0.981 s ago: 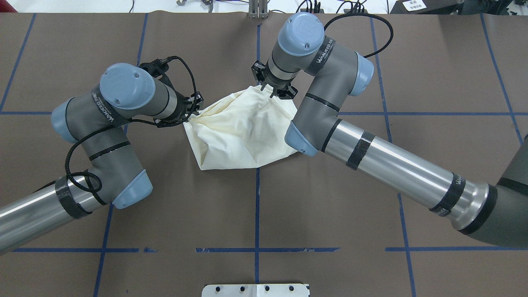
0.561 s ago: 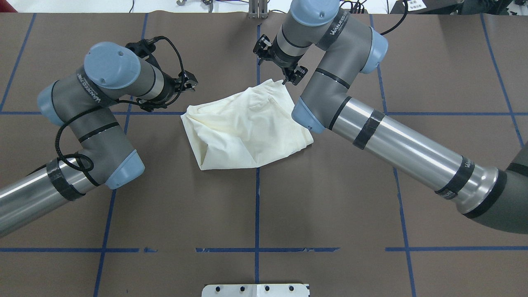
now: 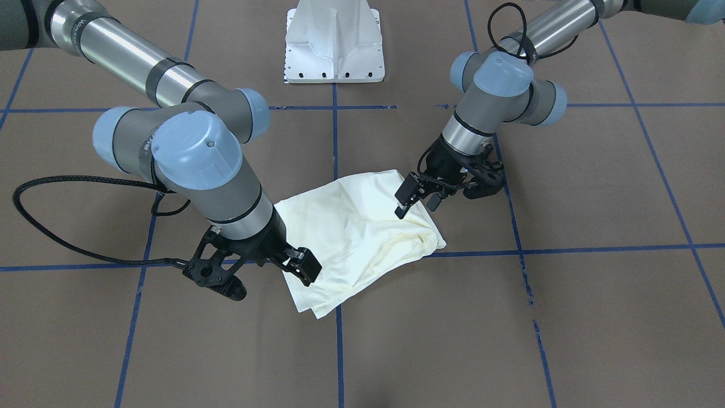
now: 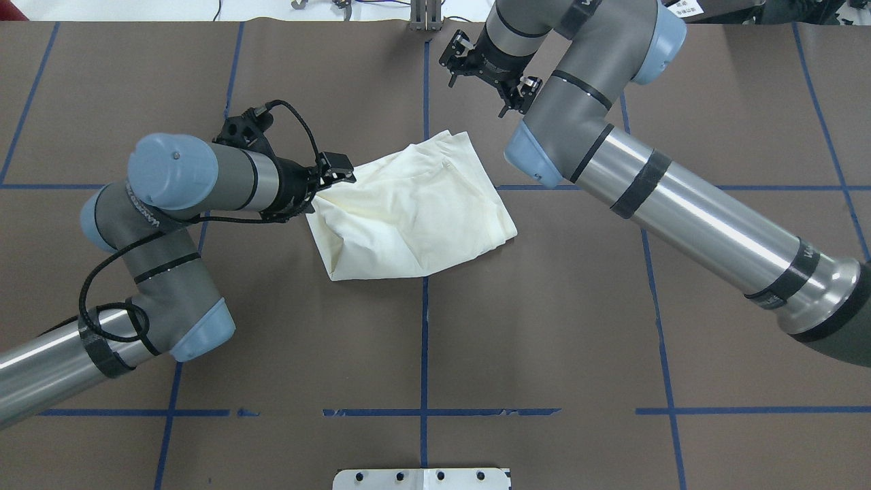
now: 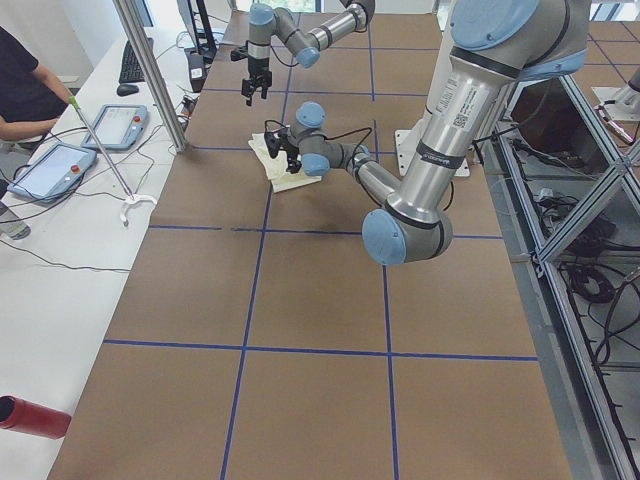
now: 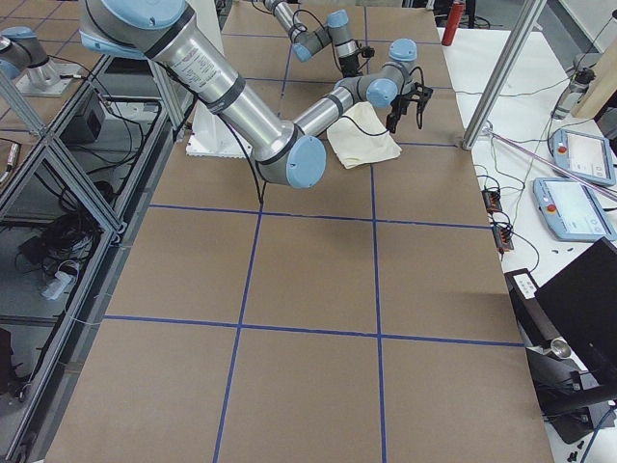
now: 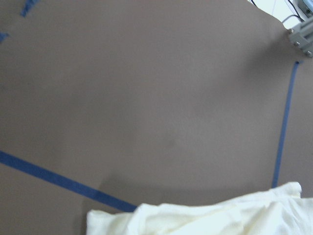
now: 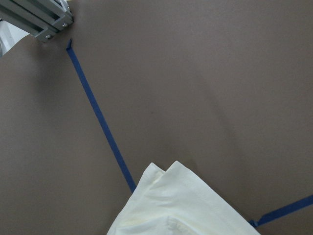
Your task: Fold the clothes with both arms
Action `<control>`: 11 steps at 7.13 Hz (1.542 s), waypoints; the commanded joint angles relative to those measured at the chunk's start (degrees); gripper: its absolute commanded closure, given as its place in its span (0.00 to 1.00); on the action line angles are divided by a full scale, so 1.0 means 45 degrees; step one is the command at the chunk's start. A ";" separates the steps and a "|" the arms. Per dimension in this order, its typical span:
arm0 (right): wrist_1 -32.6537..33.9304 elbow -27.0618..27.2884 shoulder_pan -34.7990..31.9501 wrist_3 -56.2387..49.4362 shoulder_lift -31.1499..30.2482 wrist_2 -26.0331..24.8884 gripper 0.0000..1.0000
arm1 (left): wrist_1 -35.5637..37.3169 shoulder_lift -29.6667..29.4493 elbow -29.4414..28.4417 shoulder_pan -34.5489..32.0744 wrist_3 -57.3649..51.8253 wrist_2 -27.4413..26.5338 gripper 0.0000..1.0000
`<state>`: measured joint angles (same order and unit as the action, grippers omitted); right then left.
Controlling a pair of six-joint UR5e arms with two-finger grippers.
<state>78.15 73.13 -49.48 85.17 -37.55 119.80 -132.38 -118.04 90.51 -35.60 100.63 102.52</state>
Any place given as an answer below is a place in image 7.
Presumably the cream long-sleeve cat shirt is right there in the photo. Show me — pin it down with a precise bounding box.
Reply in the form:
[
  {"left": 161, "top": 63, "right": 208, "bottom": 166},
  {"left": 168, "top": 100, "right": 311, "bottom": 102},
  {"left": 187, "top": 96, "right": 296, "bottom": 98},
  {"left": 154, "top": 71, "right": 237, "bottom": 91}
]
[{"left": 86, "top": 182, "right": 313, "bottom": 235}]

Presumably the aluminium frame post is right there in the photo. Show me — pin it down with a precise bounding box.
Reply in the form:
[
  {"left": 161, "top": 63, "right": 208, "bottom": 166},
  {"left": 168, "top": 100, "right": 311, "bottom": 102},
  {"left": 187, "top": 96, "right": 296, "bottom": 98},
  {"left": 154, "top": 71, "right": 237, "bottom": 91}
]
[{"left": 288, "top": 18, "right": 313, "bottom": 58}]

